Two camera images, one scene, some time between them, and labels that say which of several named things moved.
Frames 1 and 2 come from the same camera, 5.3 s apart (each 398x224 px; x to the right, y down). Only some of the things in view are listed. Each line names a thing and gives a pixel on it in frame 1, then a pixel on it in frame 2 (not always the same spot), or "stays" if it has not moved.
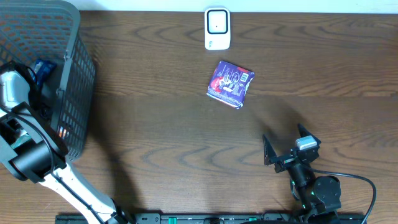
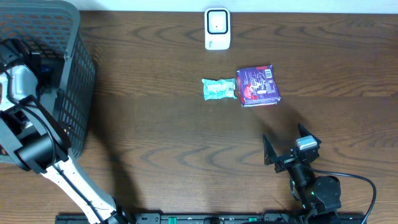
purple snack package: x=227 y=84 to x=257 y=86
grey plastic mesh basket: x=49 y=30 stays
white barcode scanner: x=217 y=28 stays
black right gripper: x=286 y=159 stays
